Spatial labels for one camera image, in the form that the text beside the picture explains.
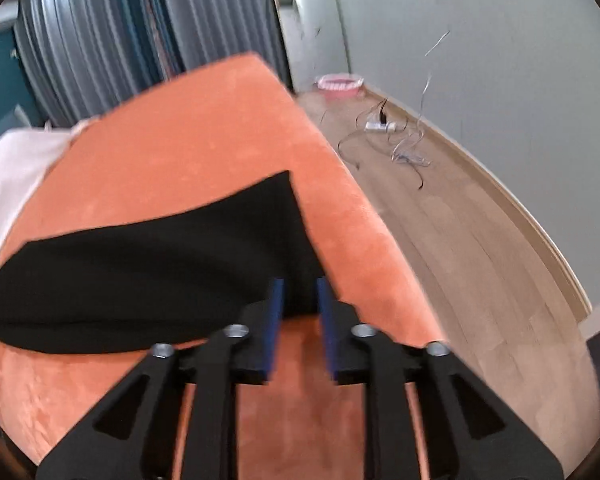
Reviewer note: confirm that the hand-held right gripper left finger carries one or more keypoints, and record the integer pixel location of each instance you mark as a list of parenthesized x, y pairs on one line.
[(275, 320)]

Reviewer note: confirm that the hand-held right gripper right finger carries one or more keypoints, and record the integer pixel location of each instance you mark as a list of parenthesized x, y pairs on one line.
[(326, 325)]

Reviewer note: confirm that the black pants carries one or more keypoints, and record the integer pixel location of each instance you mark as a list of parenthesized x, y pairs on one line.
[(155, 270)]

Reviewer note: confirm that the orange blanket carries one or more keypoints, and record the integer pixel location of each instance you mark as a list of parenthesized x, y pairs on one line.
[(205, 135)]

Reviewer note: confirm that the pink basket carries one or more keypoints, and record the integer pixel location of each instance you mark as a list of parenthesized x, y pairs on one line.
[(340, 87)]

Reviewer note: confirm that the white blanket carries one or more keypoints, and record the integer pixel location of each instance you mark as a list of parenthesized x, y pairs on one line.
[(10, 175)]

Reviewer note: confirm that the standing mirror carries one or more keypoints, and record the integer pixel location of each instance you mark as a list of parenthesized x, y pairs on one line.
[(315, 20)]

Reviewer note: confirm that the grey curtain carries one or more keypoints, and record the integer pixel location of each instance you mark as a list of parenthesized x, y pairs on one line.
[(80, 35), (220, 10)]

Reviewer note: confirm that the blue curtain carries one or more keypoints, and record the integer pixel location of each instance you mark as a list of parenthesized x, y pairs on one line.
[(162, 10)]

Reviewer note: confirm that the blue bed headboard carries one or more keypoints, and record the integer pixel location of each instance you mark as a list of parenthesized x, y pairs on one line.
[(0, 130)]

